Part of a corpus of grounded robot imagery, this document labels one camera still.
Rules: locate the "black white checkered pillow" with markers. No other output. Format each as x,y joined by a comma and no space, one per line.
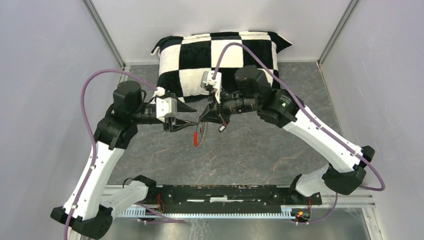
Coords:
184,59

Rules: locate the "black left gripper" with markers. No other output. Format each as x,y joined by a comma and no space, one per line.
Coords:
177,124

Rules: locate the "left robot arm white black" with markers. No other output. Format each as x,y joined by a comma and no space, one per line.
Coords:
86,213

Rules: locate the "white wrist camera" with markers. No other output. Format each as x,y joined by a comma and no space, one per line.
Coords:
211,81
165,104

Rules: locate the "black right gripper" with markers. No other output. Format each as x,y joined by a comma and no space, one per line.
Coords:
215,113

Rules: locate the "white slotted cable duct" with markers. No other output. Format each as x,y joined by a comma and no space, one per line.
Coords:
141,212

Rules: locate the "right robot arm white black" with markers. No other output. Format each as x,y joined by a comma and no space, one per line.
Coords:
345,170

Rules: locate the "metal key organizer red handle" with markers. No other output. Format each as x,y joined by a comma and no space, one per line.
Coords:
200,133

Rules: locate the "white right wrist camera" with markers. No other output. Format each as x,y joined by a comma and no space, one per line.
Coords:
211,81

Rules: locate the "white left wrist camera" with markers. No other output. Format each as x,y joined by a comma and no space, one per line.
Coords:
165,104

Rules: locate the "key with black tag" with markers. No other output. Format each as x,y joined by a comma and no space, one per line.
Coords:
222,127

